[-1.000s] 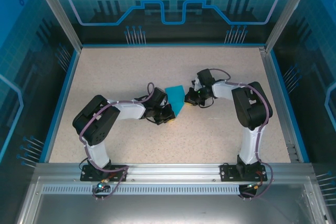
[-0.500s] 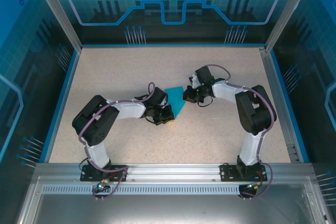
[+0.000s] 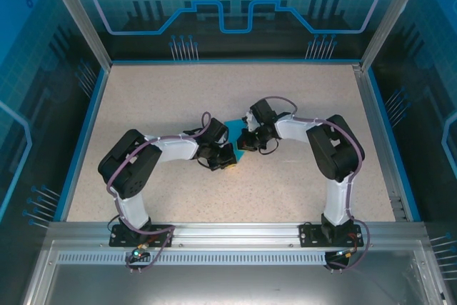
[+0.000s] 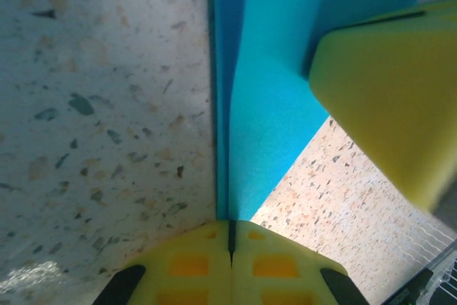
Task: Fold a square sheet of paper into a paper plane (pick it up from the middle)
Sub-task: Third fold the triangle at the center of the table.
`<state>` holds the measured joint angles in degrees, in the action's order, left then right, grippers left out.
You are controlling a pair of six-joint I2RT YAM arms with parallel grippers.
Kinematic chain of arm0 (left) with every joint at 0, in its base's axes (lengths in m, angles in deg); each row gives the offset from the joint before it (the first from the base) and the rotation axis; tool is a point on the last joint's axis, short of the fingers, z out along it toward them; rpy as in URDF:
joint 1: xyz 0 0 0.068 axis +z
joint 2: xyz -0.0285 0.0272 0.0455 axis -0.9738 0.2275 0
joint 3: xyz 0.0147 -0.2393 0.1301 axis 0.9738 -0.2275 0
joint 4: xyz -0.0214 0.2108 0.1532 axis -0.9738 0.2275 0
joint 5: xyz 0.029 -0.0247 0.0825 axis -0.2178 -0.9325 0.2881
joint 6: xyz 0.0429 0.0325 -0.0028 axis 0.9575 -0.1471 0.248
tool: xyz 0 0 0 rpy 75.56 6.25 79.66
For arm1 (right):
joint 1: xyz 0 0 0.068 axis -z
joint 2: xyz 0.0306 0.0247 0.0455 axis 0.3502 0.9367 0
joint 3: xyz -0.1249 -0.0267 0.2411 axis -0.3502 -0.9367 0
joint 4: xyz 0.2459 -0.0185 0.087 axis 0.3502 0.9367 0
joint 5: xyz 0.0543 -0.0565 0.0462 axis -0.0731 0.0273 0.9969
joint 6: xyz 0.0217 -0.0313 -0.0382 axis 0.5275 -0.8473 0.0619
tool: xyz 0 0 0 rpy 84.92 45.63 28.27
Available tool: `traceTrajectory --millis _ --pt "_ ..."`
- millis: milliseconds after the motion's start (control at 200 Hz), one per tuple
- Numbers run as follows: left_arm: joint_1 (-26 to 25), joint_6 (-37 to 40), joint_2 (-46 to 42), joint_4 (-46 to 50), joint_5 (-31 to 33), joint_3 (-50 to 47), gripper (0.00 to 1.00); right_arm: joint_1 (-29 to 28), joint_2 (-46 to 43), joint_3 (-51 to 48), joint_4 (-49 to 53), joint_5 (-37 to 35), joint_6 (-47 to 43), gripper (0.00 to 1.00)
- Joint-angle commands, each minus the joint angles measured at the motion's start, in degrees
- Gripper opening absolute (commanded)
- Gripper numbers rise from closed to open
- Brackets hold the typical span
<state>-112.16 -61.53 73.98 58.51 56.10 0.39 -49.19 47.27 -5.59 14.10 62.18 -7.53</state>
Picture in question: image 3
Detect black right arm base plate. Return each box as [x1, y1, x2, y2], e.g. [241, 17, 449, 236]
[298, 222, 365, 249]

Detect metal sheet panel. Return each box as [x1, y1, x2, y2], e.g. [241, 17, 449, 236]
[21, 240, 449, 305]

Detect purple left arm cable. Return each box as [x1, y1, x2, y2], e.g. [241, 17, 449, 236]
[106, 111, 211, 274]

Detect aluminium mounting rail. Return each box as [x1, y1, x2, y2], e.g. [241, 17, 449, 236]
[48, 221, 428, 249]

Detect aluminium side rail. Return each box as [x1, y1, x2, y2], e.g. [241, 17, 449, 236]
[351, 64, 411, 222]

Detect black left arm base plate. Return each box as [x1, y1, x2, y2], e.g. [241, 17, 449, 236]
[109, 224, 175, 248]

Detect slotted grey cable duct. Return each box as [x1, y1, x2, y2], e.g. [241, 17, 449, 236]
[56, 253, 328, 266]

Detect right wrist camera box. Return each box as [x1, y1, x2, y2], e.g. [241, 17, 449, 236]
[241, 111, 260, 134]

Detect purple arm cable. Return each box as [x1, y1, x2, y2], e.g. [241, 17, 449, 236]
[106, 111, 211, 274]
[258, 96, 372, 273]

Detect blue square paper sheet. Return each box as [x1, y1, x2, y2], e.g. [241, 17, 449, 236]
[224, 118, 251, 161]

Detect aluminium frame post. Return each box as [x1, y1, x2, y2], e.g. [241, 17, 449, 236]
[39, 0, 114, 70]
[358, 0, 431, 72]

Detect brass cable connector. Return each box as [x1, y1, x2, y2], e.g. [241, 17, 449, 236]
[131, 242, 158, 261]
[333, 246, 359, 259]

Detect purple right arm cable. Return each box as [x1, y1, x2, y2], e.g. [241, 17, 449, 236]
[258, 96, 372, 273]

